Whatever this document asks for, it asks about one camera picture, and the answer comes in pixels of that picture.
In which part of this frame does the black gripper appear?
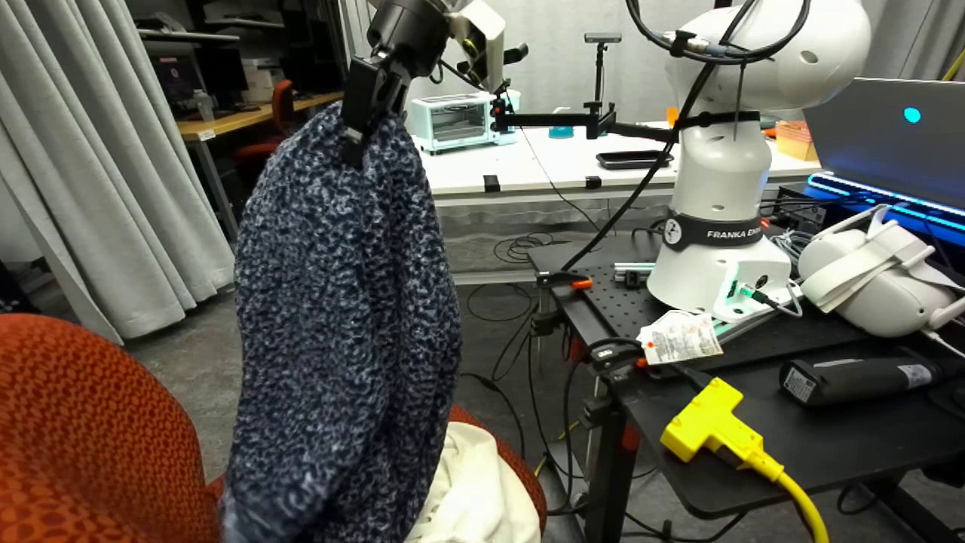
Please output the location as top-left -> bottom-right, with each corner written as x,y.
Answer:
340,0 -> 449,165

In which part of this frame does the blue speckled fleece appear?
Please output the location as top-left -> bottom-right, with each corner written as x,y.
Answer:
219,105 -> 460,543

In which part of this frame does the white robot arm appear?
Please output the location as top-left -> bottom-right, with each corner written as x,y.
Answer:
343,0 -> 870,311

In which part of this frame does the orange office chair background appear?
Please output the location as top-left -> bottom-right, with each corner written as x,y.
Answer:
231,77 -> 296,176

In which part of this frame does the white cloth on seat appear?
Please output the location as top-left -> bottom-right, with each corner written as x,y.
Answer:
403,422 -> 542,543

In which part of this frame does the wooden desk background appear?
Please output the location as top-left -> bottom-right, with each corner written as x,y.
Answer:
176,87 -> 349,245

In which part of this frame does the white table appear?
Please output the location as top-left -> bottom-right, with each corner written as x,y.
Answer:
415,118 -> 826,290

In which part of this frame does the grey curtain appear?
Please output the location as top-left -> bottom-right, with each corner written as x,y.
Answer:
0,0 -> 236,343

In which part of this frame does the black phone on table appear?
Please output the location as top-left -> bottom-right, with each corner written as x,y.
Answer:
596,149 -> 673,169

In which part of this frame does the white paper tag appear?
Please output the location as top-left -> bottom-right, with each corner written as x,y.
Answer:
635,311 -> 725,364

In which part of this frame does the black handheld device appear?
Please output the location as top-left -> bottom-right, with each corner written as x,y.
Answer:
779,355 -> 961,406

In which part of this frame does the white VR headset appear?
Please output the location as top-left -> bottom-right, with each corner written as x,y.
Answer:
797,204 -> 965,336

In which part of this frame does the open laptop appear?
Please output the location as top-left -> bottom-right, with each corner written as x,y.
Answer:
806,75 -> 965,246

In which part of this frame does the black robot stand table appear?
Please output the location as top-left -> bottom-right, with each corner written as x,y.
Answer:
527,239 -> 965,543

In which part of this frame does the black camera on mount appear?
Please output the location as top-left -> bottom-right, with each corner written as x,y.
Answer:
491,44 -> 527,131

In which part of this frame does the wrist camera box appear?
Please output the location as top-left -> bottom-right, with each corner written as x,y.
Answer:
446,0 -> 507,90

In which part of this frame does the yellow plug with cable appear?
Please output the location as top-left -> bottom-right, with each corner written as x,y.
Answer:
660,377 -> 828,543

